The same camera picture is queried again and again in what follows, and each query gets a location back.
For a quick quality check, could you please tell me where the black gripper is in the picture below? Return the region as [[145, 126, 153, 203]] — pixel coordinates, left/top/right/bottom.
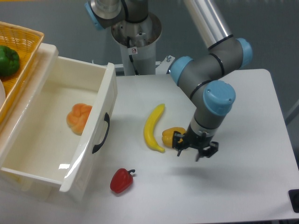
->
[[172, 121, 219, 161]]

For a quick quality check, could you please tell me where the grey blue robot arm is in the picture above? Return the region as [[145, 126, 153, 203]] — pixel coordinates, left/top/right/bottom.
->
[[85, 0, 253, 158]]

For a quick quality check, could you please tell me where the white drawer cabinet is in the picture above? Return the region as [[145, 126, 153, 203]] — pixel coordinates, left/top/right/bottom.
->
[[0, 43, 58, 201]]

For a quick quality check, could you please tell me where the yellow bell pepper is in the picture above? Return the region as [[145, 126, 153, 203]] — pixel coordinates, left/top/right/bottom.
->
[[162, 127, 186, 148]]

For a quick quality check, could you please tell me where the yellow banana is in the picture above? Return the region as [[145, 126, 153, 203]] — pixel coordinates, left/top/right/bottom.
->
[[143, 104, 165, 153]]

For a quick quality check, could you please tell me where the red bell pepper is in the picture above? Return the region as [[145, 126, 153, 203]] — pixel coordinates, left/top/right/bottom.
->
[[110, 168, 135, 194]]

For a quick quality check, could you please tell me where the black device at table edge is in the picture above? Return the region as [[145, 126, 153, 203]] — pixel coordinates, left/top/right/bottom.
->
[[288, 189, 299, 213]]

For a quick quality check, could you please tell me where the orange bread roll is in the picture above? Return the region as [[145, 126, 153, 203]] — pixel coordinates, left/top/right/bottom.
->
[[66, 103, 92, 135]]

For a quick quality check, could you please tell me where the yellow woven basket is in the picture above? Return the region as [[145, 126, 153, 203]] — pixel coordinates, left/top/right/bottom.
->
[[0, 22, 44, 123]]

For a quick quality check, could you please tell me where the green bell pepper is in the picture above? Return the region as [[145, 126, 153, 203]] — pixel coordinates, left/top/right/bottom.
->
[[0, 45, 20, 77]]

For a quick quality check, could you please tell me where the black top drawer handle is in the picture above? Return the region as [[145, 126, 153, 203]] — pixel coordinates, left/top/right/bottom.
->
[[92, 112, 111, 154]]

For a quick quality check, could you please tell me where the black cable on pedestal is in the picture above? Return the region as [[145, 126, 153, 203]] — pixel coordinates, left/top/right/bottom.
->
[[127, 36, 140, 76]]

